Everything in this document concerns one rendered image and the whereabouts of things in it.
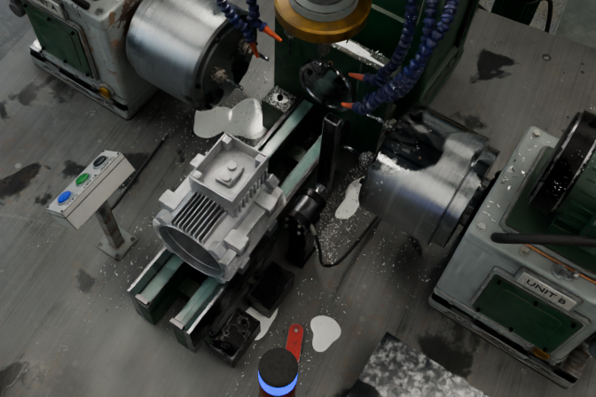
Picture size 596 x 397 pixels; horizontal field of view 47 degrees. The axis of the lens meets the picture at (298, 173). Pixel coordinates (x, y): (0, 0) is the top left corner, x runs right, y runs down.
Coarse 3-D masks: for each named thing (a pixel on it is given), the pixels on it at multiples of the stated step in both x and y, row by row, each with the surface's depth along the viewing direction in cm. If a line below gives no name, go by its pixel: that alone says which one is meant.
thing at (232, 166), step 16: (224, 144) 132; (240, 144) 131; (208, 160) 131; (224, 160) 132; (240, 160) 132; (256, 160) 129; (192, 176) 127; (208, 176) 130; (224, 176) 128; (240, 176) 130; (256, 176) 129; (192, 192) 132; (208, 192) 127; (224, 192) 128; (240, 192) 126; (224, 208) 128; (240, 208) 129
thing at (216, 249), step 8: (272, 176) 133; (264, 184) 134; (272, 184) 133; (160, 216) 128; (168, 216) 129; (168, 248) 140; (208, 248) 126; (216, 248) 125; (224, 248) 126; (216, 256) 126; (216, 280) 137; (224, 280) 136
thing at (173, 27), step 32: (160, 0) 147; (192, 0) 147; (128, 32) 150; (160, 32) 145; (192, 32) 143; (224, 32) 146; (256, 32) 160; (160, 64) 147; (192, 64) 143; (224, 64) 153; (192, 96) 148; (224, 96) 162
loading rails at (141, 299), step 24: (288, 120) 162; (312, 120) 170; (264, 144) 158; (288, 144) 163; (312, 168) 154; (288, 192) 152; (264, 240) 145; (168, 264) 142; (144, 288) 139; (168, 288) 142; (192, 288) 147; (216, 288) 139; (240, 288) 149; (144, 312) 143; (192, 312) 136; (216, 312) 142; (192, 336) 135
